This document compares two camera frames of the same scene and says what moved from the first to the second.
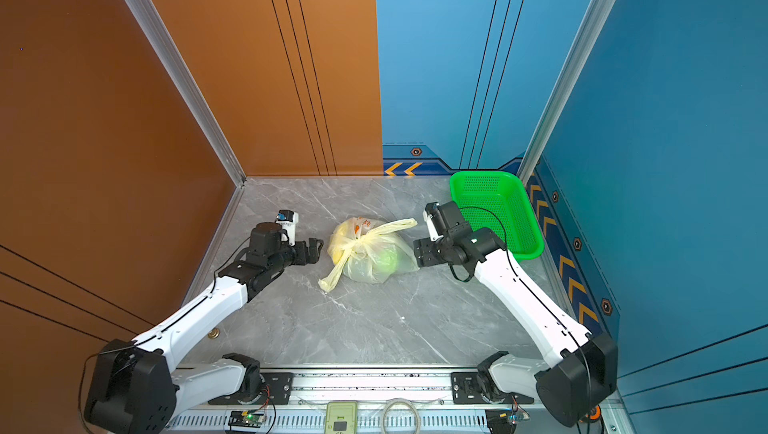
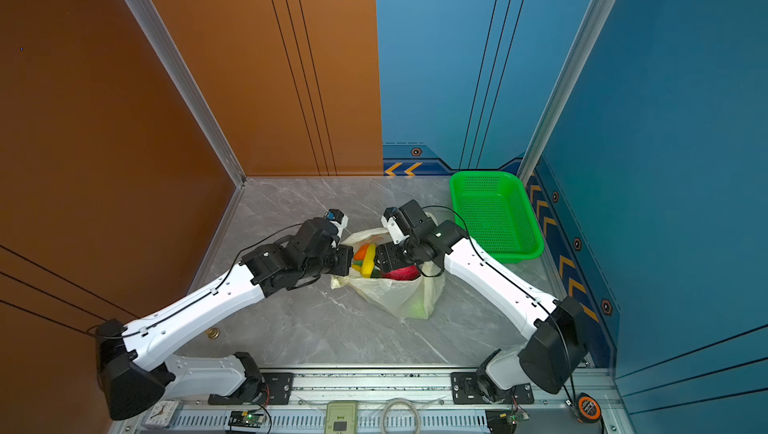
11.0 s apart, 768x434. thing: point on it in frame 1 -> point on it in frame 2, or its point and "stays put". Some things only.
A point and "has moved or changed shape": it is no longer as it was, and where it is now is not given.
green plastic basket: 495,200 stays put
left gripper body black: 287,258 -> 336,262
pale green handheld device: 342,417 stays put
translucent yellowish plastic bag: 367,251 has moved or changed shape
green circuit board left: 243,419 stays put
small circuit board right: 503,421 stays put
